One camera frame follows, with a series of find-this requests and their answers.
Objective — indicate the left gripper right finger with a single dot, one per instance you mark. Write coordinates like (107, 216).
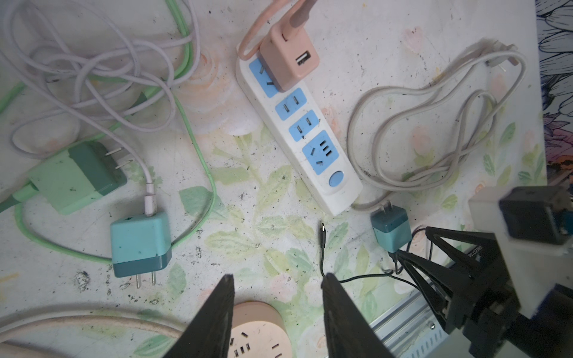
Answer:
(347, 332)

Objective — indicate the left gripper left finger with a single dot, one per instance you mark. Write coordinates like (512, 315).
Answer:
(209, 333)

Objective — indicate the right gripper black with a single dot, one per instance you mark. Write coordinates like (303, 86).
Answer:
(494, 317)

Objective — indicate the teal charger adapter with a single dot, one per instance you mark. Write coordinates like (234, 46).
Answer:
(140, 245)
(391, 227)

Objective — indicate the white blue power strip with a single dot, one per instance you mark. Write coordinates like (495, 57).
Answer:
(304, 135)

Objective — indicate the pink charger adapter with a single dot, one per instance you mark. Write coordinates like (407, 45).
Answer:
(288, 61)

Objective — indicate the round pink power socket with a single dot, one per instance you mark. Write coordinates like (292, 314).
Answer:
(258, 330)

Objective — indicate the green charger adapter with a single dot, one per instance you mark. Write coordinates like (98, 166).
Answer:
(76, 177)

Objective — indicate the aluminium front rail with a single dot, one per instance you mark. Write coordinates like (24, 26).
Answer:
(410, 329)

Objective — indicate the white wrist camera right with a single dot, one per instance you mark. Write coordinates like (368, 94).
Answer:
(533, 228)

